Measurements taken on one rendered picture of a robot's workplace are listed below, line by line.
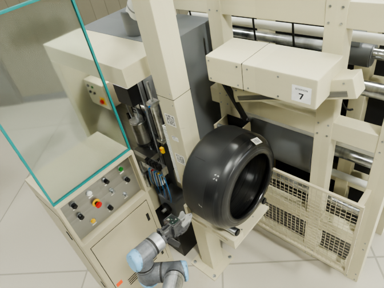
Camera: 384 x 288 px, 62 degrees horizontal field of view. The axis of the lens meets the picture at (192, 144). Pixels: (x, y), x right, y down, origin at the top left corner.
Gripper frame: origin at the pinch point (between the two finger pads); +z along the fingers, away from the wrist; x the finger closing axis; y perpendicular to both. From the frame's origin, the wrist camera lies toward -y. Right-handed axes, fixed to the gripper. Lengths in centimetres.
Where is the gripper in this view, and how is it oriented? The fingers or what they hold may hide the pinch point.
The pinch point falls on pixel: (190, 216)
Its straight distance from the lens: 164.1
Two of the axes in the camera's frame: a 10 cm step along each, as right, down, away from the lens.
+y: -0.8, -8.2, -5.6
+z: 6.8, -4.6, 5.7
